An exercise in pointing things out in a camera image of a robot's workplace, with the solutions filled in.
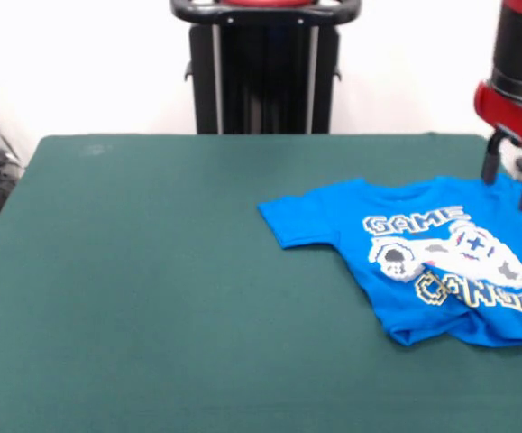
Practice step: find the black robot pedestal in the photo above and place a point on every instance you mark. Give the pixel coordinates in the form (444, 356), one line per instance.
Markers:
(265, 76)

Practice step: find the blue printed t-shirt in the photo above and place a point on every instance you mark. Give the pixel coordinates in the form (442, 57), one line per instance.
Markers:
(332, 221)

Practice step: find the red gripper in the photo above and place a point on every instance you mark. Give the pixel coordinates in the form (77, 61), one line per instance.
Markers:
(513, 117)

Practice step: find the dark green tablecloth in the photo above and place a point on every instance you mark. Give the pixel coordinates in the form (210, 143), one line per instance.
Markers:
(152, 315)

